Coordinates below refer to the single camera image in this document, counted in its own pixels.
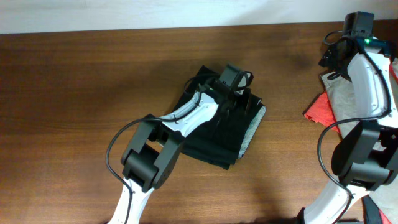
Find grey khaki shorts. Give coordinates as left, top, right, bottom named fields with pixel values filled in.
left=320, top=72, right=398, bottom=224

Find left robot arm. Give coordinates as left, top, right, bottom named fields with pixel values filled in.
left=110, top=84, right=265, bottom=223

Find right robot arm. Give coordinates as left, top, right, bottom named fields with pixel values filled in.
left=297, top=36, right=397, bottom=223

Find dark garment bottom right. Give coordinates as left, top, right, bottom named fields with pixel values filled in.
left=362, top=195, right=382, bottom=224

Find black shorts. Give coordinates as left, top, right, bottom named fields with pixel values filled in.
left=172, top=64, right=267, bottom=170

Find red shirt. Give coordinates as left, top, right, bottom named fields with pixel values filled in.
left=304, top=56, right=397, bottom=128

